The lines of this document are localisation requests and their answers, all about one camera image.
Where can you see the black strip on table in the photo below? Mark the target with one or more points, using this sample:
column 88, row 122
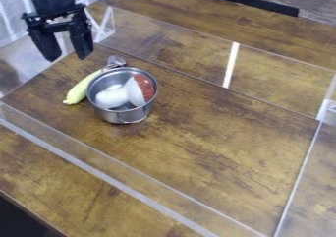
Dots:
column 269, row 6

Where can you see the clear acrylic bracket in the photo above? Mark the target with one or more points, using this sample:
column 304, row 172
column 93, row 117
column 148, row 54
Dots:
column 105, row 28

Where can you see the green handled metal spoon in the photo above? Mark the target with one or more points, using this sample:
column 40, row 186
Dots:
column 77, row 93

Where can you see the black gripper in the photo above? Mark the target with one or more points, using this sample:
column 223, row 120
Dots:
column 56, row 16

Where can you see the clear acrylic enclosure wall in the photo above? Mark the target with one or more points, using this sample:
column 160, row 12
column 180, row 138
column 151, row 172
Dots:
column 205, row 220

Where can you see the small silver metal pot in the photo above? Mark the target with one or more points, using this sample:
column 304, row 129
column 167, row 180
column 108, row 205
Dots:
column 127, row 113

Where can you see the white red mushroom toy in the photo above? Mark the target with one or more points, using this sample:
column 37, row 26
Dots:
column 136, row 91

